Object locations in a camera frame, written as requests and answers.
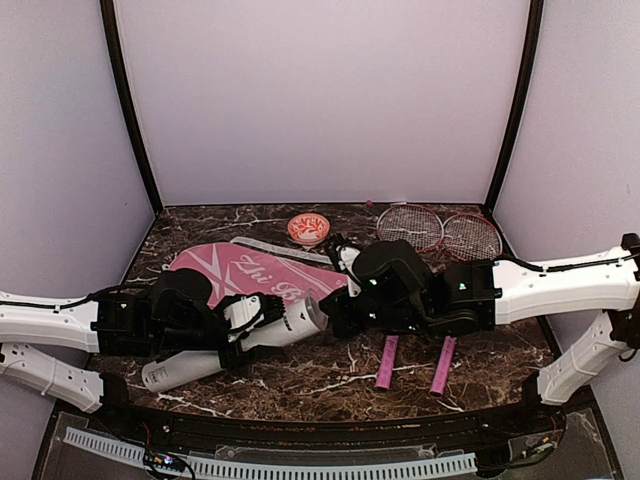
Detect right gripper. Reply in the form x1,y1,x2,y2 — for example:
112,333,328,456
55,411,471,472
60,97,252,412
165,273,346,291
318,285,431,341

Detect white shuttlecock tube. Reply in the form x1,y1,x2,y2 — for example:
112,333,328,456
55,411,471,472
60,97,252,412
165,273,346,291
142,297,319,392

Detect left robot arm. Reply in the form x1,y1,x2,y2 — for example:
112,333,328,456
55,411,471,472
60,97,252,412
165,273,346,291
1,268,284,436

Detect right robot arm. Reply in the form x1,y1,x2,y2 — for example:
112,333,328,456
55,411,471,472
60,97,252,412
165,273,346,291
320,233,639,434

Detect left red badminton racket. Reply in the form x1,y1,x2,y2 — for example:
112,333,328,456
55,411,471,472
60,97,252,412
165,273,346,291
376,203,443,390

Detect red badminton racket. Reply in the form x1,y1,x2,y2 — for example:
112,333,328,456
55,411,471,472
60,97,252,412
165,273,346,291
376,203,443,390
429,214,503,398

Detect right red badminton racket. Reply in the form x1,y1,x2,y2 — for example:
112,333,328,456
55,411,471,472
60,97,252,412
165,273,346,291
429,214,503,398

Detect pink racket bag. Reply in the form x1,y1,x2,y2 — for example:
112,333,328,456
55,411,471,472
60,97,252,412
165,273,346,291
168,242,348,307

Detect red white patterned bowl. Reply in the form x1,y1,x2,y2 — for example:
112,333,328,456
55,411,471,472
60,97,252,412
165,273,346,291
287,213,331,246

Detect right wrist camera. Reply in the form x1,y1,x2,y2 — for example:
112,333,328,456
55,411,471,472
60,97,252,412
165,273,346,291
325,234,362,298

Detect white cable tray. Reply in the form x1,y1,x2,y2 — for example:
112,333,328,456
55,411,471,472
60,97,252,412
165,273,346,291
63,427,478,479

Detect left black frame post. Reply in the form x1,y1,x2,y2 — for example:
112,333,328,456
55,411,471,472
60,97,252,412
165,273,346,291
99,0,164,216

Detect black frame post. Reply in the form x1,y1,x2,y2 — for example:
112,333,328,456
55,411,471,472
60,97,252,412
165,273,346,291
483,0,545,217
99,0,164,216

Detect right black frame post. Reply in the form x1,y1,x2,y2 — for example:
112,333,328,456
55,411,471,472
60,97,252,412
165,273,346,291
483,0,545,217

